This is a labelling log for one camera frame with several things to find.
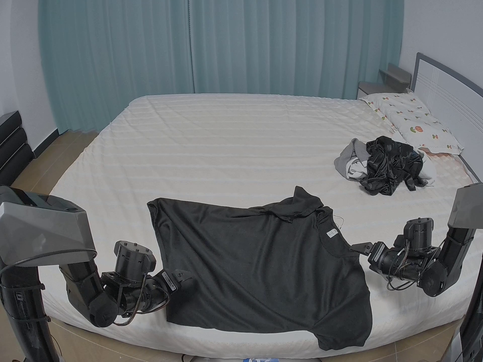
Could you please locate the black chest of drawers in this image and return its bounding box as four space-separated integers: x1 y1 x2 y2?
0 111 34 189

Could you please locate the bed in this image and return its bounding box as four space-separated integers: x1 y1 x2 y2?
9 52 483 360

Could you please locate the pile of clothes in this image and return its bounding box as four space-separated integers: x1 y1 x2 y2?
334 136 437 196

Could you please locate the blue-green curtain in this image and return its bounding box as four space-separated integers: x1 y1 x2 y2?
38 0 195 133
188 0 404 99

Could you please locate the white printed pillow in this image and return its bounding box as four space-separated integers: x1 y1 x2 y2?
358 92 465 154

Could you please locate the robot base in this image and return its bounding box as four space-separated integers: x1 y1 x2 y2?
181 354 281 362

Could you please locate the grey bedside table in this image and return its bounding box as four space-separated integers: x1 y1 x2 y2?
357 63 413 100

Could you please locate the black cable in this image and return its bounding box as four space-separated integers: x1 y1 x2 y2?
387 274 416 292
113 294 170 326

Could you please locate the black polo shirt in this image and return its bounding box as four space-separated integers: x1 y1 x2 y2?
146 186 374 351

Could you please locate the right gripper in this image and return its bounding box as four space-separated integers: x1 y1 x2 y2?
368 242 420 282

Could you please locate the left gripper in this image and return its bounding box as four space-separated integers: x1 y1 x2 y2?
124 269 181 313

